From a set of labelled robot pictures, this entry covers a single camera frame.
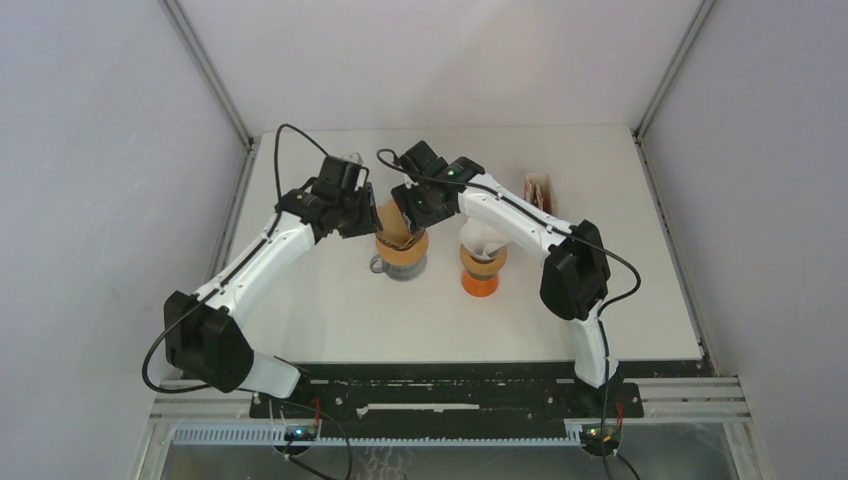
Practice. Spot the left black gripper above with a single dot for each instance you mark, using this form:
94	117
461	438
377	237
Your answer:
370	222

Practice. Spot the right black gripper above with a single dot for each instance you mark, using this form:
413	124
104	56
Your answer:
406	198

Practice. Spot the white paper coffee filter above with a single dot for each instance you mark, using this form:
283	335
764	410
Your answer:
482	241

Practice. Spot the grey glass carafe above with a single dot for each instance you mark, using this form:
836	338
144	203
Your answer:
402	270

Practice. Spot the orange glass carafe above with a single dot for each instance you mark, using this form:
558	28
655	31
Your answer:
479	286

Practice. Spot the orange coffee filter box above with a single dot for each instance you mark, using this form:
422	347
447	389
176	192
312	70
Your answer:
538	190

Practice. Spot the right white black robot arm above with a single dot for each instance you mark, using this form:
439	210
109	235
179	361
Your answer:
575	270

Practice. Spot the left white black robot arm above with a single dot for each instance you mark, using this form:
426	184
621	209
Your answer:
204	335

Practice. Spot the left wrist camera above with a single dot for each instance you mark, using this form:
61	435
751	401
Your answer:
354	158

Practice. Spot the black mounting base plate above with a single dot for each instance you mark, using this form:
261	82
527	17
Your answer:
478	401

